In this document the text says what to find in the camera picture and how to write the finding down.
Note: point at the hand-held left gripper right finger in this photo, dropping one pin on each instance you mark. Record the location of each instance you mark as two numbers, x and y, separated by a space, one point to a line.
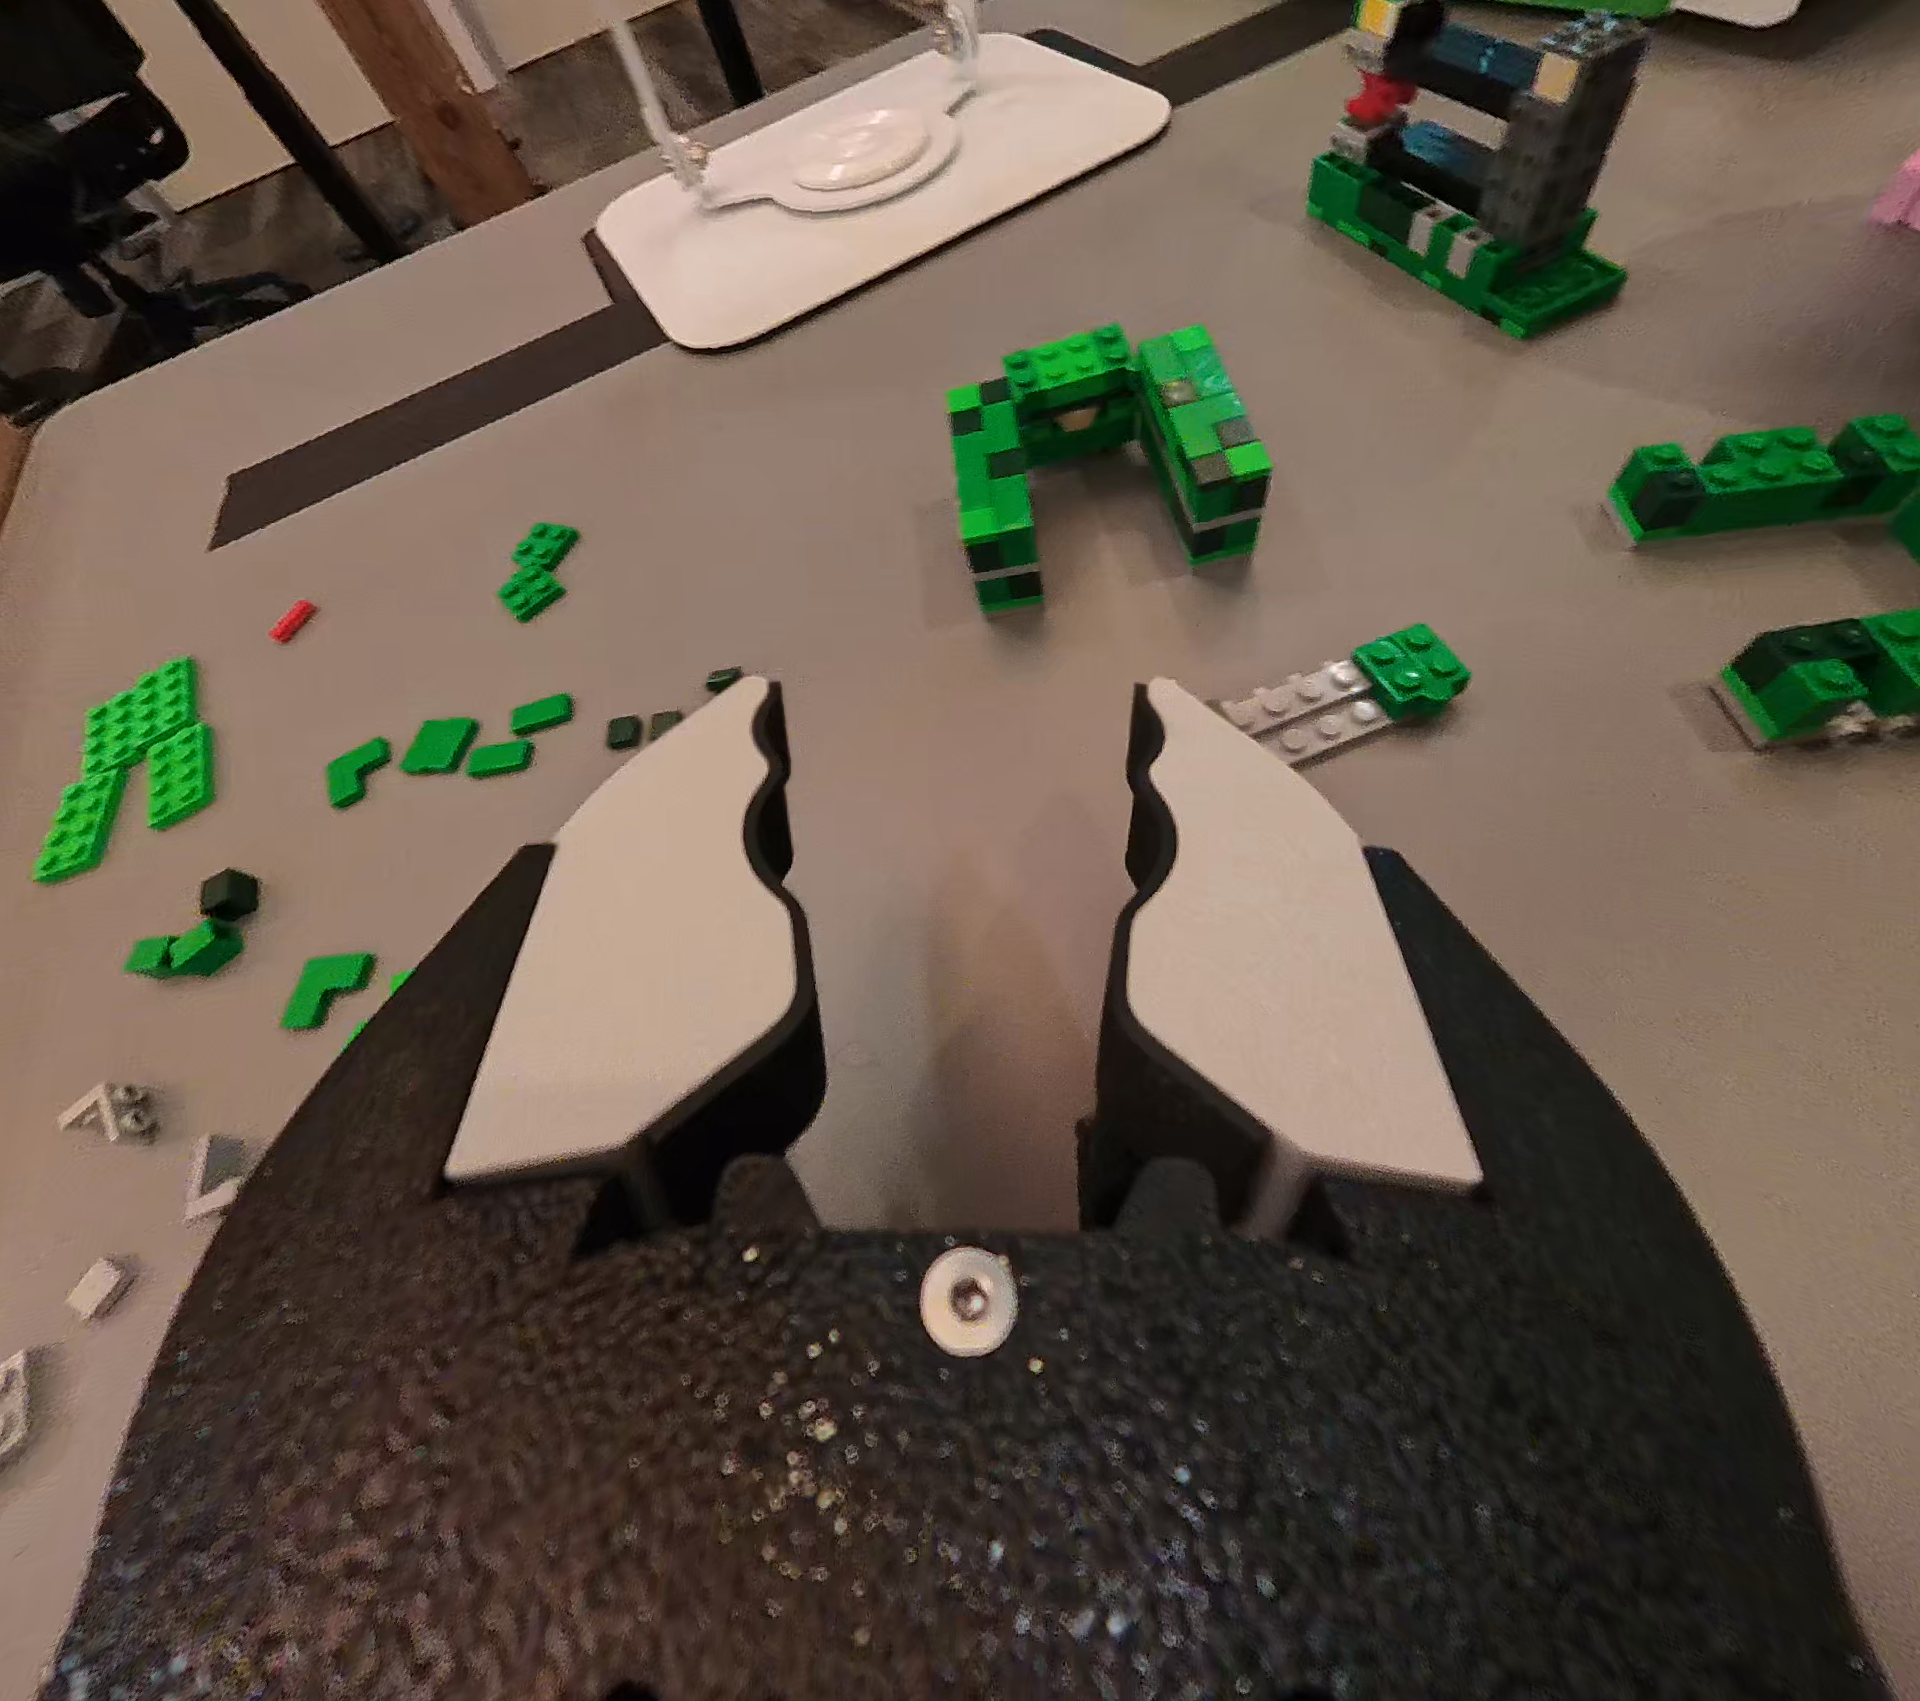
1275 981

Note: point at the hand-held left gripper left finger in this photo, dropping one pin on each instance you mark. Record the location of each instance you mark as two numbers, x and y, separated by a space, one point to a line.
644 968

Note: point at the grey desk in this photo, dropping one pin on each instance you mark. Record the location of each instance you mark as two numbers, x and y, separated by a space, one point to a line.
960 637

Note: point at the dark green tile pair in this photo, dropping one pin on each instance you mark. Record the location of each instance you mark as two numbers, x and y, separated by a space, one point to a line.
644 727

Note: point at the grey plate with green brick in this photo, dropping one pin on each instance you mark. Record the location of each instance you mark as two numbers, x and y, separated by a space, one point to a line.
1321 711

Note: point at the small green piece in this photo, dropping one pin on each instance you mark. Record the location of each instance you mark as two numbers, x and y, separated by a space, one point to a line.
375 1012

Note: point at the green L-shaped tile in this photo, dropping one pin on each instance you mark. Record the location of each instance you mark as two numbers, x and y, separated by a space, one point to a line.
355 775
319 998

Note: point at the green stepped plate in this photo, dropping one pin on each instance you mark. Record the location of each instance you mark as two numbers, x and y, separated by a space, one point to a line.
540 569

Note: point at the dark green cube brick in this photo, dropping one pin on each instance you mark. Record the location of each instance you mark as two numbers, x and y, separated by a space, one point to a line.
231 896

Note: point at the small green bricks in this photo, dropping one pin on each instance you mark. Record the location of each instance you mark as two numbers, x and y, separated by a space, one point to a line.
189 951

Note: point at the small grey piece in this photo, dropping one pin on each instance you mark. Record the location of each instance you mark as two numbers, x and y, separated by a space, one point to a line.
113 1110
15 1410
100 1290
218 1177

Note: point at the small red tile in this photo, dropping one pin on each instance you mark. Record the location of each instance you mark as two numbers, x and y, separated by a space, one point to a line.
294 621

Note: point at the narrow green flat plate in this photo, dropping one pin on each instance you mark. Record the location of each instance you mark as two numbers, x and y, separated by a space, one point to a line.
79 823
183 775

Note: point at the large green flat plate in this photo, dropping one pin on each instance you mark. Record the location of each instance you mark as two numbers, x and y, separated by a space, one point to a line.
142 711

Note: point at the green arch brick model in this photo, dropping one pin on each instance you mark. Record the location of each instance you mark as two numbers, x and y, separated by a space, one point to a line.
1110 441

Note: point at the black tape strip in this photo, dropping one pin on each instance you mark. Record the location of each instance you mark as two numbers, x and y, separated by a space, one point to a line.
420 428

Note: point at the stepped green brick assembly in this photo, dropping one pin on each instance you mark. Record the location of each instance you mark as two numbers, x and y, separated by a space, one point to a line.
1823 681

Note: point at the long green brick assembly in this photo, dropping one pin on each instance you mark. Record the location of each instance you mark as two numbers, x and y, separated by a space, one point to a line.
1755 479

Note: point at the white book stand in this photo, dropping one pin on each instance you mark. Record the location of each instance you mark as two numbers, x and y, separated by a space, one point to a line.
901 247

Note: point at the black grey green brick model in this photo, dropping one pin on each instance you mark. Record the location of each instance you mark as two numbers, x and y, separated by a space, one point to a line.
1478 170

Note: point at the black office chair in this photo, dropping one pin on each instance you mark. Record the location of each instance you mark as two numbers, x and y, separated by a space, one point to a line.
90 170

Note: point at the pink brick piece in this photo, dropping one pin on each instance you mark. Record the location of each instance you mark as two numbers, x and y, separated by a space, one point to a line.
1898 188

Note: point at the wooden post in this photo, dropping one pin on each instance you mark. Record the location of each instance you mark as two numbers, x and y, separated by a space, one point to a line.
412 67

